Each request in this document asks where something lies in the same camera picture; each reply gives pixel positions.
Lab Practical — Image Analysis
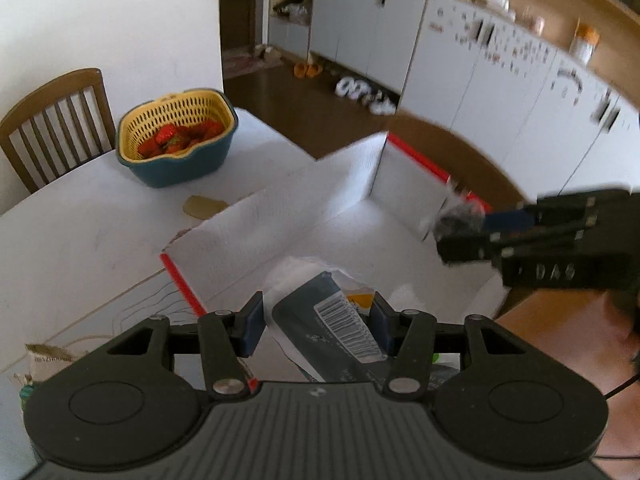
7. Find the yellow packet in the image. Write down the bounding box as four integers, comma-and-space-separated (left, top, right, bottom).
345, 287, 377, 319

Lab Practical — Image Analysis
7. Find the black cable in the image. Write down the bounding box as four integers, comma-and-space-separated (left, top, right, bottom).
602, 374, 640, 402

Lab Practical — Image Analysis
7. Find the red and white cardboard box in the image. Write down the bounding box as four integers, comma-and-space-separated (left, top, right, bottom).
159, 131, 513, 392

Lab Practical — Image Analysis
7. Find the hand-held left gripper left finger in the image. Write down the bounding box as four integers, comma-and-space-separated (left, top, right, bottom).
106, 291, 264, 402

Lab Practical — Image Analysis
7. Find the tan wooden piece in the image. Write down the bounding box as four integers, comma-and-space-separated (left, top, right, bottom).
183, 195, 229, 222

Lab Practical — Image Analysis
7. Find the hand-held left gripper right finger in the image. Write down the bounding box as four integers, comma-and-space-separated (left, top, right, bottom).
370, 291, 532, 396

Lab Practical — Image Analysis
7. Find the pile of strawberries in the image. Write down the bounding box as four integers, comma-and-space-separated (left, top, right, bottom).
137, 120, 224, 159

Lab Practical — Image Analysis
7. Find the jar with orange lid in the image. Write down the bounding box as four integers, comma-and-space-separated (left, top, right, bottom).
570, 19, 601, 66

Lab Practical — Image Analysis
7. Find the blue and yellow strainer basket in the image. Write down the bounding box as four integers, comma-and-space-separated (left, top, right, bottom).
116, 89, 239, 189

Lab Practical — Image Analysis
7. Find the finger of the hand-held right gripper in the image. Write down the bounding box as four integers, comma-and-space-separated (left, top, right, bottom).
434, 222, 596, 267
485, 199, 598, 235

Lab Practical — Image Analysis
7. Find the patterned rug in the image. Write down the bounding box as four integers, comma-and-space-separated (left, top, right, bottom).
222, 46, 287, 80

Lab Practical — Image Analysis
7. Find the sticker-covered white cabinet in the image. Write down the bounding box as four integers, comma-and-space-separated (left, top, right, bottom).
397, 0, 640, 196

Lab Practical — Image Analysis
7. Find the pile of bags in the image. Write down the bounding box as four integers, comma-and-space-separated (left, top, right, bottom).
271, 0, 312, 27

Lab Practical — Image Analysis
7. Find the grey wrapper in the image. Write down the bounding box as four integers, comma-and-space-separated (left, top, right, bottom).
429, 180, 487, 242

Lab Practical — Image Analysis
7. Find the grey packet with barcode label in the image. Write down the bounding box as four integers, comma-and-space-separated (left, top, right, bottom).
270, 271, 458, 396

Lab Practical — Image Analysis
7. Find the wooden chair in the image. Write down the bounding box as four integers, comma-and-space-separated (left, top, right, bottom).
0, 67, 118, 197

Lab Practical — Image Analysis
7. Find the torn brown packet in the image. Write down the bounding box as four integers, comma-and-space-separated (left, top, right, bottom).
25, 342, 84, 366

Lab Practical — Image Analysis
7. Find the plain white cabinet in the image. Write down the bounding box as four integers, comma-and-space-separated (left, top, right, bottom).
307, 0, 430, 96

